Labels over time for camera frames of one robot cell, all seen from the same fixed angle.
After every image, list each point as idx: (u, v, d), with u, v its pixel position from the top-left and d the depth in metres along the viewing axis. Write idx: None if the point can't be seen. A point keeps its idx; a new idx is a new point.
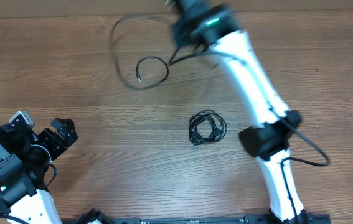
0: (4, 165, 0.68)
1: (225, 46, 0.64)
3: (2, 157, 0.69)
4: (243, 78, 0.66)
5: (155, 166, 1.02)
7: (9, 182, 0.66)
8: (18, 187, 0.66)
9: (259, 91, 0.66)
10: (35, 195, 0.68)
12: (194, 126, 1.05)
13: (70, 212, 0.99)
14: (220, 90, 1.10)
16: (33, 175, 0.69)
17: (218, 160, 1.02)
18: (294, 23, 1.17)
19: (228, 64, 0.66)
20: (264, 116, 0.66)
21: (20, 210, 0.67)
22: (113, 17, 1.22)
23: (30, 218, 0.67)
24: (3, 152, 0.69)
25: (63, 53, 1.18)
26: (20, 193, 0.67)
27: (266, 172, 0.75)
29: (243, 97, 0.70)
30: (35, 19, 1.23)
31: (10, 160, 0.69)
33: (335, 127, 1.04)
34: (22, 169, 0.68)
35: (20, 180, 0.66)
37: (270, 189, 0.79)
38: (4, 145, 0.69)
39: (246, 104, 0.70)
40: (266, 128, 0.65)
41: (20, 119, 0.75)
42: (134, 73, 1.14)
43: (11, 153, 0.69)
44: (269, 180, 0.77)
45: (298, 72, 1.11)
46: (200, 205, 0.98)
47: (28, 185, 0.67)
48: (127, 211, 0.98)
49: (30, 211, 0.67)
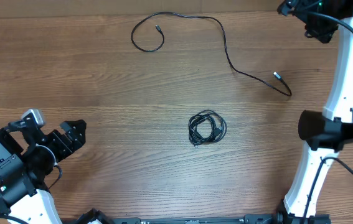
0: (5, 165, 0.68)
1: None
3: (2, 157, 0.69)
4: (352, 70, 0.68)
5: (155, 166, 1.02)
7: (9, 182, 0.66)
8: (18, 186, 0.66)
9: None
10: (35, 195, 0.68)
12: (194, 126, 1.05)
13: (71, 212, 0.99)
14: (220, 90, 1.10)
16: (33, 175, 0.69)
17: (218, 160, 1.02)
18: (294, 23, 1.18)
19: (348, 45, 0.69)
20: (342, 112, 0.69)
21: (20, 210, 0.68)
22: (113, 17, 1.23)
23: (30, 218, 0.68)
24: (4, 153, 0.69)
25: (63, 52, 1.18)
26: (20, 193, 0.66)
27: (305, 162, 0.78)
29: (336, 86, 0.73)
30: (35, 19, 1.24)
31: (10, 160, 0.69)
33: None
34: (22, 170, 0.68)
35: (20, 180, 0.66)
37: (296, 180, 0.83)
38: (5, 145, 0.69)
39: (333, 91, 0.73)
40: (334, 122, 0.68)
41: (30, 118, 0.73)
42: (134, 73, 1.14)
43: (11, 154, 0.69)
44: (301, 171, 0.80)
45: (298, 72, 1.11)
46: (200, 205, 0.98)
47: (28, 185, 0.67)
48: (127, 212, 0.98)
49: (31, 212, 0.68)
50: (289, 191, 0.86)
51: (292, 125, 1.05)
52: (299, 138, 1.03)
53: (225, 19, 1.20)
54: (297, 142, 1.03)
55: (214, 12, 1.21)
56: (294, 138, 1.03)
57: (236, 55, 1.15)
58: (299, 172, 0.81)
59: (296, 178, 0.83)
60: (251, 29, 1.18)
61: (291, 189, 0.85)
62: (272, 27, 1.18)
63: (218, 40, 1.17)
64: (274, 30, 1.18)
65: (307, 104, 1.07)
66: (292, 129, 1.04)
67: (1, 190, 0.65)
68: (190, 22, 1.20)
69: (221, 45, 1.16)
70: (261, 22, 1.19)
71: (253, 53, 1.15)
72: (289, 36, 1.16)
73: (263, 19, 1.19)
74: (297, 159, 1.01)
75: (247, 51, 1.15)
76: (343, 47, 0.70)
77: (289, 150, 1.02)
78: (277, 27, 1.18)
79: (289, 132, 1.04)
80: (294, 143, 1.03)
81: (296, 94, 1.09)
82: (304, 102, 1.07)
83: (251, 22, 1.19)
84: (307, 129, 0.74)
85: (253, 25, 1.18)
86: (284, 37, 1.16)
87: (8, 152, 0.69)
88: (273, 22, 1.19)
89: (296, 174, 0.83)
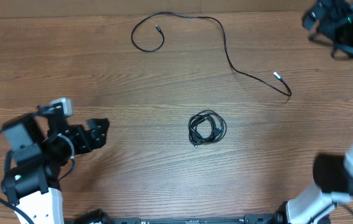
0: (25, 152, 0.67)
1: None
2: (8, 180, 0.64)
3: (24, 144, 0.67)
4: None
5: (155, 166, 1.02)
7: (25, 172, 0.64)
8: (32, 180, 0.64)
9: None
10: (47, 194, 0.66)
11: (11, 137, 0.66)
12: (194, 126, 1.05)
13: (71, 212, 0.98)
14: (220, 90, 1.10)
16: (48, 171, 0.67)
17: (218, 160, 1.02)
18: (293, 23, 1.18)
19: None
20: None
21: (27, 206, 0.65)
22: (113, 17, 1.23)
23: (35, 216, 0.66)
24: (26, 140, 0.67)
25: (63, 53, 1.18)
26: (33, 187, 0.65)
27: (314, 197, 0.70)
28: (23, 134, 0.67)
29: None
30: (35, 19, 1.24)
31: (31, 149, 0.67)
33: (335, 127, 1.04)
34: (40, 163, 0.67)
35: (37, 174, 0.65)
37: (303, 198, 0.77)
38: (30, 133, 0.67)
39: None
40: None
41: (60, 107, 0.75)
42: (134, 73, 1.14)
43: (33, 142, 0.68)
44: (309, 196, 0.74)
45: (297, 72, 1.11)
46: (200, 205, 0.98)
47: (43, 182, 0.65)
48: (127, 212, 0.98)
49: (37, 210, 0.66)
50: (293, 199, 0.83)
51: (292, 125, 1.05)
52: (299, 138, 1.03)
53: (225, 19, 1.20)
54: (297, 142, 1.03)
55: (214, 12, 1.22)
56: (293, 138, 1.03)
57: (236, 55, 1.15)
58: (308, 195, 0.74)
59: (303, 198, 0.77)
60: (251, 29, 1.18)
61: (295, 199, 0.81)
62: (272, 27, 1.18)
63: (218, 40, 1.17)
64: (274, 30, 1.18)
65: (307, 104, 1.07)
66: (292, 129, 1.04)
67: (15, 180, 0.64)
68: (190, 23, 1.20)
69: (221, 45, 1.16)
70: (260, 22, 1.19)
71: (253, 53, 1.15)
72: (289, 37, 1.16)
73: (263, 19, 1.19)
74: (297, 159, 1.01)
75: (247, 51, 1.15)
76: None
77: (290, 150, 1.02)
78: (277, 27, 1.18)
79: (289, 132, 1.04)
80: (294, 143, 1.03)
81: (295, 93, 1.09)
82: (304, 102, 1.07)
83: (251, 22, 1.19)
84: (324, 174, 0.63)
85: (253, 25, 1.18)
86: (284, 37, 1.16)
87: (31, 140, 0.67)
88: (273, 22, 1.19)
89: (304, 193, 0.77)
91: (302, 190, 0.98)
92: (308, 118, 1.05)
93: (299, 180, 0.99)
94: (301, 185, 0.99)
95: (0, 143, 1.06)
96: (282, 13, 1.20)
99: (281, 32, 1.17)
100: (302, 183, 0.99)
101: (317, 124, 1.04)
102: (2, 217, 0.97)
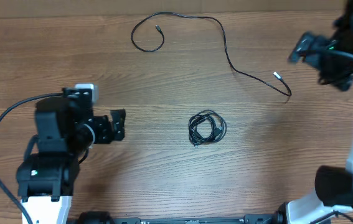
0: (51, 145, 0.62)
1: None
2: (23, 172, 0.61)
3: (51, 136, 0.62)
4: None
5: (155, 166, 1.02)
7: (43, 171, 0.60)
8: (47, 182, 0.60)
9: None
10: (57, 202, 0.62)
11: (40, 124, 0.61)
12: (194, 126, 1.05)
13: (71, 212, 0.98)
14: (220, 90, 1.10)
16: (66, 175, 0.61)
17: (218, 160, 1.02)
18: (293, 23, 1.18)
19: None
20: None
21: (35, 209, 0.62)
22: (113, 17, 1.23)
23: (38, 221, 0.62)
24: (55, 132, 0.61)
25: (63, 53, 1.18)
26: (46, 188, 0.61)
27: (315, 204, 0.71)
28: (52, 125, 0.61)
29: None
30: (35, 19, 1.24)
31: (57, 143, 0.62)
33: (335, 127, 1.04)
34: (61, 163, 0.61)
35: (53, 178, 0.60)
37: (304, 203, 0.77)
38: (60, 126, 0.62)
39: None
40: None
41: (88, 94, 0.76)
42: (134, 73, 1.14)
43: (61, 137, 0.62)
44: (309, 203, 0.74)
45: (297, 72, 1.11)
46: (200, 205, 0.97)
47: (57, 188, 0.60)
48: (127, 212, 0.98)
49: (43, 217, 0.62)
50: (294, 202, 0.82)
51: (292, 125, 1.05)
52: (298, 138, 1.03)
53: (225, 19, 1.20)
54: (297, 142, 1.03)
55: (214, 12, 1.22)
56: (293, 138, 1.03)
57: (236, 55, 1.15)
58: (308, 203, 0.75)
59: (304, 204, 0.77)
60: (251, 29, 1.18)
61: (297, 202, 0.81)
62: (272, 27, 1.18)
63: (218, 40, 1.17)
64: (274, 30, 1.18)
65: (307, 104, 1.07)
66: (292, 129, 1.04)
67: (31, 174, 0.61)
68: (190, 23, 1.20)
69: (221, 45, 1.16)
70: (260, 22, 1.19)
71: (253, 53, 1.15)
72: (289, 37, 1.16)
73: (263, 20, 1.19)
74: (297, 159, 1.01)
75: (247, 51, 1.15)
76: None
77: (290, 150, 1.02)
78: (277, 27, 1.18)
79: (289, 131, 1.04)
80: (294, 143, 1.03)
81: (295, 93, 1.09)
82: (304, 102, 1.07)
83: (251, 22, 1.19)
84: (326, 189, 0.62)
85: (253, 25, 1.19)
86: (284, 38, 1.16)
87: (59, 134, 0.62)
88: (272, 22, 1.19)
89: (305, 200, 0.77)
91: (302, 190, 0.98)
92: (307, 118, 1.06)
93: (299, 180, 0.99)
94: (301, 185, 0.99)
95: (0, 143, 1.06)
96: (282, 13, 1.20)
99: (281, 32, 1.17)
100: (302, 183, 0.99)
101: (317, 124, 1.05)
102: (1, 218, 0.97)
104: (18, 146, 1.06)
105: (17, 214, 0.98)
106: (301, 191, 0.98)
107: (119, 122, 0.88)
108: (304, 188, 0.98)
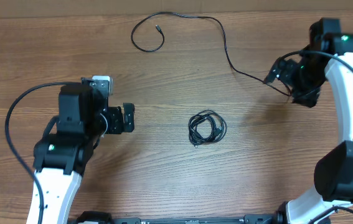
0: (70, 125, 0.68)
1: (348, 60, 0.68)
2: (42, 145, 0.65)
3: (71, 117, 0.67)
4: (352, 93, 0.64)
5: (155, 166, 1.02)
7: (60, 146, 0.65)
8: (62, 157, 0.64)
9: None
10: (67, 176, 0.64)
11: (63, 105, 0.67)
12: (194, 126, 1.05)
13: (71, 212, 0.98)
14: (220, 90, 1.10)
16: (80, 155, 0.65)
17: (218, 160, 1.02)
18: (293, 23, 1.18)
19: (337, 70, 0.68)
20: None
21: (46, 179, 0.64)
22: (113, 17, 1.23)
23: (48, 192, 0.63)
24: (75, 114, 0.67)
25: (63, 53, 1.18)
26: (60, 163, 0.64)
27: (315, 201, 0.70)
28: (74, 106, 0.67)
29: (339, 114, 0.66)
30: (35, 19, 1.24)
31: (75, 124, 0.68)
33: (335, 127, 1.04)
34: (78, 144, 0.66)
35: (68, 153, 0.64)
37: (303, 201, 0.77)
38: (81, 109, 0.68)
39: (340, 117, 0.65)
40: None
41: (104, 84, 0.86)
42: (134, 73, 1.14)
43: (80, 120, 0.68)
44: (309, 200, 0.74)
45: None
46: (200, 205, 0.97)
47: (70, 163, 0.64)
48: (127, 212, 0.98)
49: (53, 187, 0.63)
50: (294, 201, 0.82)
51: (292, 125, 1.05)
52: (298, 138, 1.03)
53: (225, 19, 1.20)
54: (297, 142, 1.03)
55: (214, 12, 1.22)
56: (293, 138, 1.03)
57: (236, 55, 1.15)
58: (307, 199, 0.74)
59: (302, 202, 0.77)
60: (251, 29, 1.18)
61: (296, 201, 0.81)
62: (272, 27, 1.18)
63: (218, 40, 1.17)
64: (274, 30, 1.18)
65: None
66: (292, 129, 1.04)
67: (48, 149, 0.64)
68: (190, 23, 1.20)
69: (221, 45, 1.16)
70: (260, 22, 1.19)
71: (253, 53, 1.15)
72: (289, 37, 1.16)
73: (263, 20, 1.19)
74: (297, 159, 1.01)
75: (247, 51, 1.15)
76: (333, 71, 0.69)
77: (290, 150, 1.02)
78: (277, 27, 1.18)
79: (289, 132, 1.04)
80: (294, 143, 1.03)
81: None
82: None
83: (251, 22, 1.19)
84: (325, 177, 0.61)
85: (253, 25, 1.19)
86: (284, 37, 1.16)
87: (78, 117, 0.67)
88: (272, 22, 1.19)
89: (304, 196, 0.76)
91: (302, 189, 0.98)
92: (307, 117, 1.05)
93: (299, 180, 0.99)
94: (301, 185, 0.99)
95: (0, 143, 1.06)
96: (282, 13, 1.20)
99: (281, 32, 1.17)
100: (302, 183, 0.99)
101: (317, 124, 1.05)
102: (1, 218, 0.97)
104: (18, 146, 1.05)
105: (17, 214, 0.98)
106: (301, 191, 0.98)
107: (131, 114, 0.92)
108: (304, 187, 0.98)
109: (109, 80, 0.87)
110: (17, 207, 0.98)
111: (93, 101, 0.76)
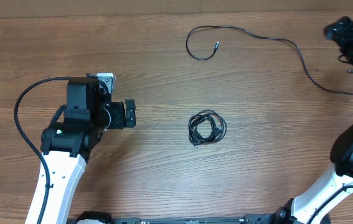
0: (76, 113, 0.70)
1: None
2: (49, 130, 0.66)
3: (79, 105, 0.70)
4: None
5: (155, 166, 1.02)
7: (66, 131, 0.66)
8: (69, 140, 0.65)
9: None
10: (73, 158, 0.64)
11: (71, 94, 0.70)
12: (194, 126, 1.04)
13: (71, 212, 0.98)
14: (220, 90, 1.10)
16: (86, 140, 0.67)
17: (218, 160, 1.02)
18: (294, 23, 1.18)
19: None
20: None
21: (53, 161, 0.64)
22: (113, 17, 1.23)
23: (55, 173, 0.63)
24: (82, 103, 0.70)
25: (63, 52, 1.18)
26: (66, 147, 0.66)
27: (325, 182, 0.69)
28: (82, 96, 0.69)
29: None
30: (35, 19, 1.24)
31: (82, 112, 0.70)
33: (335, 127, 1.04)
34: (84, 130, 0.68)
35: (75, 137, 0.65)
37: (311, 190, 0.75)
38: (88, 98, 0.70)
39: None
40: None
41: (108, 81, 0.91)
42: (133, 73, 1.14)
43: (87, 109, 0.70)
44: (319, 185, 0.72)
45: (297, 72, 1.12)
46: (200, 205, 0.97)
47: (76, 145, 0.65)
48: (127, 212, 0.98)
49: (59, 167, 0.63)
50: (302, 194, 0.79)
51: (292, 125, 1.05)
52: (299, 138, 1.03)
53: (225, 19, 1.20)
54: (297, 142, 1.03)
55: (214, 12, 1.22)
56: (294, 138, 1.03)
57: (236, 55, 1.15)
58: (315, 186, 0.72)
59: (310, 190, 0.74)
60: (251, 29, 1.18)
61: (304, 193, 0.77)
62: (272, 27, 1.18)
63: (218, 40, 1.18)
64: (274, 30, 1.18)
65: (307, 104, 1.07)
66: (293, 129, 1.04)
67: (56, 132, 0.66)
68: (190, 22, 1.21)
69: (221, 45, 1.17)
70: (260, 22, 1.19)
71: (253, 52, 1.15)
72: (289, 37, 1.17)
73: (263, 20, 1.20)
74: (297, 159, 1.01)
75: (247, 51, 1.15)
76: None
77: (290, 150, 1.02)
78: (277, 28, 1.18)
79: (289, 131, 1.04)
80: (294, 143, 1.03)
81: (295, 94, 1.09)
82: (304, 102, 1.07)
83: (251, 22, 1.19)
84: (340, 148, 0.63)
85: (253, 25, 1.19)
86: (283, 37, 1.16)
87: (86, 105, 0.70)
88: (272, 22, 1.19)
89: (314, 185, 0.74)
91: (302, 190, 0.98)
92: (308, 118, 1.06)
93: (299, 180, 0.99)
94: (301, 185, 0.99)
95: (0, 143, 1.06)
96: (282, 13, 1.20)
99: (281, 32, 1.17)
100: (302, 184, 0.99)
101: (317, 124, 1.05)
102: (1, 217, 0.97)
104: (18, 146, 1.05)
105: (18, 214, 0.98)
106: (302, 191, 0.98)
107: (132, 110, 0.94)
108: (304, 188, 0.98)
109: (112, 77, 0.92)
110: (17, 207, 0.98)
111: (99, 94, 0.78)
